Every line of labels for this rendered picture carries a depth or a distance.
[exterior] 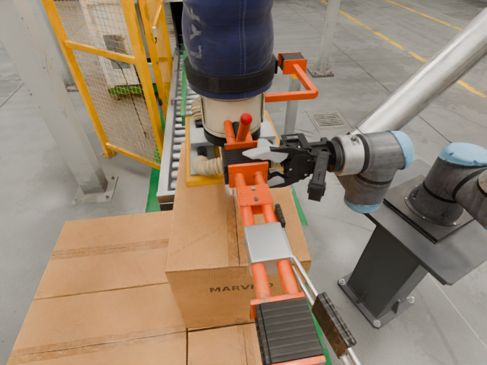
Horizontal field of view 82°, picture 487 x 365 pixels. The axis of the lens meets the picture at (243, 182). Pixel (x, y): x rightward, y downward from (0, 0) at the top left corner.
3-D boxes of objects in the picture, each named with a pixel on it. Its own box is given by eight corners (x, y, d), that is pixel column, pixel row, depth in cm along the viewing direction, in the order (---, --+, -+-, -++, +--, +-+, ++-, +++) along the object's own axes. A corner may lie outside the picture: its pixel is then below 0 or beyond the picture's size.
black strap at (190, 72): (185, 61, 80) (183, 45, 77) (266, 56, 82) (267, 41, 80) (186, 97, 64) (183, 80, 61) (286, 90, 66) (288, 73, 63)
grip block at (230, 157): (222, 164, 66) (220, 143, 62) (262, 159, 67) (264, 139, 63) (225, 188, 60) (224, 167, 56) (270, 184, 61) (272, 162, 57)
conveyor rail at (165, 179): (177, 64, 326) (174, 47, 313) (181, 64, 326) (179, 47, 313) (164, 217, 158) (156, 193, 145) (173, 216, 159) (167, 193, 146)
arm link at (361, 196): (363, 185, 82) (377, 150, 74) (385, 214, 74) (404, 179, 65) (333, 190, 81) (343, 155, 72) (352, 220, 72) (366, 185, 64)
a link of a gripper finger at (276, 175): (243, 178, 68) (280, 165, 67) (247, 195, 64) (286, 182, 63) (239, 169, 66) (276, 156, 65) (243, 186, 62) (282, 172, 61)
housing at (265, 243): (242, 241, 50) (242, 225, 47) (279, 236, 51) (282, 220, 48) (248, 277, 45) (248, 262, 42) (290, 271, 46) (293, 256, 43)
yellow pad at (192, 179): (185, 121, 99) (183, 108, 96) (214, 119, 100) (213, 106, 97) (186, 187, 74) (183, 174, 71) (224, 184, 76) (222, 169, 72)
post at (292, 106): (277, 184, 237) (290, 63, 169) (285, 183, 238) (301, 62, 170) (278, 190, 232) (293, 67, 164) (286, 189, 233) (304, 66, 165)
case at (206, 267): (193, 206, 146) (181, 142, 119) (269, 201, 148) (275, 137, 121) (185, 329, 102) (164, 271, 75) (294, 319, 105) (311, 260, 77)
